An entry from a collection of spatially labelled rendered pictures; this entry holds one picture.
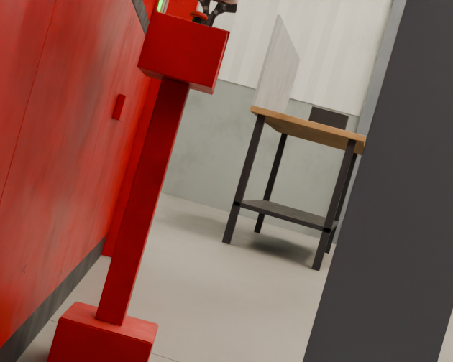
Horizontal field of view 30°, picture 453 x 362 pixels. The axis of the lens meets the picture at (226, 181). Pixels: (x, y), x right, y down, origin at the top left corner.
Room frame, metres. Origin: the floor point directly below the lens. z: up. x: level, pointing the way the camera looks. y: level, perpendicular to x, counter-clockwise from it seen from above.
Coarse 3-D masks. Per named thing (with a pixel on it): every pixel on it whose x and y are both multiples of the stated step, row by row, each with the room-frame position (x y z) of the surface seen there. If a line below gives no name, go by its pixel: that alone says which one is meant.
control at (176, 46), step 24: (168, 0) 1.93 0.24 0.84; (168, 24) 1.74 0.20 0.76; (192, 24) 1.74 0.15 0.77; (144, 48) 1.74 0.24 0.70; (168, 48) 1.74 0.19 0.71; (192, 48) 1.74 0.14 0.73; (216, 48) 1.74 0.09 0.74; (144, 72) 1.84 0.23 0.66; (168, 72) 1.74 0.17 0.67; (192, 72) 1.74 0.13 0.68; (216, 72) 1.77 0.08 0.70
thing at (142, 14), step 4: (132, 0) 2.03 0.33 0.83; (136, 0) 2.11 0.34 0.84; (140, 0) 2.21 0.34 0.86; (136, 4) 2.14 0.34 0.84; (140, 4) 2.24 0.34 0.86; (136, 8) 2.16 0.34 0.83; (140, 8) 2.27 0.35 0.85; (144, 8) 2.37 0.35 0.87; (140, 12) 2.30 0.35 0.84; (144, 12) 2.40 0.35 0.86; (140, 16) 2.33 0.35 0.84; (144, 16) 2.43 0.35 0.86; (140, 20) 2.36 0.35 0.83; (144, 20) 2.47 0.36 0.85; (148, 20) 2.61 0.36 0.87; (144, 24) 2.51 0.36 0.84; (148, 24) 2.65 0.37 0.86; (144, 28) 2.54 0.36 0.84; (144, 32) 2.60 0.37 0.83
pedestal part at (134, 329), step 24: (72, 312) 1.81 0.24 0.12; (72, 336) 1.74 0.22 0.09; (96, 336) 1.74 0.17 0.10; (120, 336) 1.74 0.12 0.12; (144, 336) 1.78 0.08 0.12; (48, 360) 1.74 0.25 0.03; (72, 360) 1.74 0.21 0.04; (96, 360) 1.74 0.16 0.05; (120, 360) 1.74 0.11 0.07; (144, 360) 1.74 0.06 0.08
